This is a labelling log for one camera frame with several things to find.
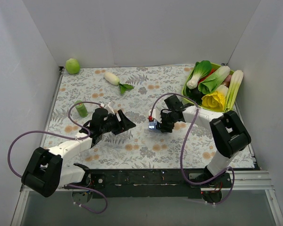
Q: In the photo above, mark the green round cabbage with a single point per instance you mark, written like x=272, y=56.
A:
x=72, y=66

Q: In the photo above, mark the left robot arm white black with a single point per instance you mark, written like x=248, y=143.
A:
x=46, y=169

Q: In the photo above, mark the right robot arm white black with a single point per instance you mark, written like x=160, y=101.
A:
x=228, y=131

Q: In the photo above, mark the floral table mat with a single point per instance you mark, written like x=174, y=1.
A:
x=140, y=147

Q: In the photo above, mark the bok choy middle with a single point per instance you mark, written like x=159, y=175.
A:
x=213, y=81

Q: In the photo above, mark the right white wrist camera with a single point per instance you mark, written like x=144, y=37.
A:
x=154, y=115

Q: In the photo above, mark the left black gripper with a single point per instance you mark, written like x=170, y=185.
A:
x=119, y=122

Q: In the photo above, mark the pale celery stalk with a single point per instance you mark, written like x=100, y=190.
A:
x=235, y=83

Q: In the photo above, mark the black base bar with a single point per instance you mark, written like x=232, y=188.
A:
x=115, y=183

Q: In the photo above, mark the white radish with leaves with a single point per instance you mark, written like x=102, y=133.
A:
x=114, y=80

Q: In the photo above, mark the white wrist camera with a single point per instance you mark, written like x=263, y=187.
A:
x=154, y=115
x=109, y=107

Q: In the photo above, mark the bok choy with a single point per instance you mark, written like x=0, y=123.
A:
x=202, y=69
x=213, y=81

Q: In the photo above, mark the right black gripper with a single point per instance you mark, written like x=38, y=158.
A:
x=164, y=123

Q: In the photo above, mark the yellow napa cabbage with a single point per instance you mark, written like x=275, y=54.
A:
x=215, y=101

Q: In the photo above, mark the bok choy left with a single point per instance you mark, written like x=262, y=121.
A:
x=202, y=69

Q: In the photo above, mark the blue pill organizer box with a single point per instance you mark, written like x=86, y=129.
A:
x=152, y=124

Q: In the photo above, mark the green pill bottle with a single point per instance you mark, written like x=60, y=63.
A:
x=81, y=109

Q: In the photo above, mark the green vegetable tray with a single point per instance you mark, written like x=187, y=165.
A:
x=194, y=94

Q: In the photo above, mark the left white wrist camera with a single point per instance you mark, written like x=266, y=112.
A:
x=109, y=107

